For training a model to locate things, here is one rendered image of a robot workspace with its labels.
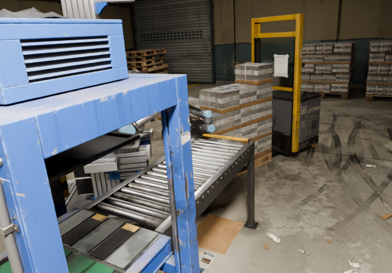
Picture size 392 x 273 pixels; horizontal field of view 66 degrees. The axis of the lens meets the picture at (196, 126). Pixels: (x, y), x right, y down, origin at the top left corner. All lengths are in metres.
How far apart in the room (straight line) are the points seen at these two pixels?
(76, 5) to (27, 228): 2.20
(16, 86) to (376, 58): 7.45
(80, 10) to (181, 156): 1.84
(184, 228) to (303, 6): 8.80
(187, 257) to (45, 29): 1.00
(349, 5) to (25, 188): 9.23
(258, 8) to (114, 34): 9.02
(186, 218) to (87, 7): 1.95
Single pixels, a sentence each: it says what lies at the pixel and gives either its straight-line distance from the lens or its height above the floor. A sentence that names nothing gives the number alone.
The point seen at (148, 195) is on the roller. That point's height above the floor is 0.80.
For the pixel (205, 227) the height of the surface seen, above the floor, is 0.00.
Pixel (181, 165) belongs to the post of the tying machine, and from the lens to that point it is 1.16.
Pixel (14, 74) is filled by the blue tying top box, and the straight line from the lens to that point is 0.87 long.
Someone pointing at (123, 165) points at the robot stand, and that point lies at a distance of 2.69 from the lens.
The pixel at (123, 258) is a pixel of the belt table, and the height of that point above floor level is 0.80.
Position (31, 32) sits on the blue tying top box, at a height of 1.72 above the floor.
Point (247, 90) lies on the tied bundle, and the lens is 3.60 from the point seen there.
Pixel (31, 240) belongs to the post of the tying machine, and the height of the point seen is 1.30.
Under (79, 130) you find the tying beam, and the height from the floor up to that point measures 1.49.
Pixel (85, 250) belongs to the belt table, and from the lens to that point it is 1.53.
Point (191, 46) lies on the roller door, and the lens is 10.89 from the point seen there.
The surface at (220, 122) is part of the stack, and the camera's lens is 3.36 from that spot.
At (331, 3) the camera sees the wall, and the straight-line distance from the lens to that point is 9.48.
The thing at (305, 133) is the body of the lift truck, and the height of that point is 0.27.
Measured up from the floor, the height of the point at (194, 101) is 1.04.
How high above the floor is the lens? 1.69
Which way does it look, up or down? 17 degrees down
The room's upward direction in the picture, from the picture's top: 4 degrees counter-clockwise
